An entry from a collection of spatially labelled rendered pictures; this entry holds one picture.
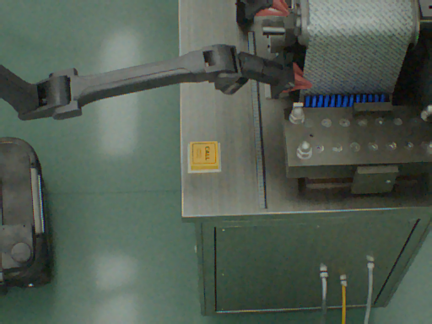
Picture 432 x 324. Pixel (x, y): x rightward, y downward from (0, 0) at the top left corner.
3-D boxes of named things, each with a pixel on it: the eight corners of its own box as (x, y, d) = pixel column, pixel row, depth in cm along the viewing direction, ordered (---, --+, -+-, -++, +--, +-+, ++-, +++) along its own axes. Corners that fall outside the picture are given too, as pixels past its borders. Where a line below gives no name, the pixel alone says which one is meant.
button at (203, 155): (190, 146, 210) (190, 141, 208) (218, 145, 210) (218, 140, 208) (190, 170, 207) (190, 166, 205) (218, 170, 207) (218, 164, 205)
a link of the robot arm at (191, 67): (49, 113, 184) (45, 71, 188) (56, 122, 190) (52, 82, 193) (235, 74, 183) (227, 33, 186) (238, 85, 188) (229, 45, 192)
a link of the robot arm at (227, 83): (221, 76, 183) (214, 42, 186) (196, 99, 192) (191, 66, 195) (265, 81, 190) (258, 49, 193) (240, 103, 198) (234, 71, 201)
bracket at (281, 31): (262, 83, 220) (267, 12, 193) (286, 83, 220) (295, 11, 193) (263, 99, 217) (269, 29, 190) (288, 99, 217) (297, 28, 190)
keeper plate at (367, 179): (350, 186, 204) (357, 165, 194) (389, 185, 204) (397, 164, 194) (351, 196, 203) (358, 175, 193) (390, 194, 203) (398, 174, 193)
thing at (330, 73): (299, 95, 204) (306, 51, 187) (391, 94, 204) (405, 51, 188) (299, 97, 203) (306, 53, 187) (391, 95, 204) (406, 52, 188)
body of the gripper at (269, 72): (277, 101, 196) (251, 93, 192) (274, 66, 200) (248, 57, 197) (293, 88, 191) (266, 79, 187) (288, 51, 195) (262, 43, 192)
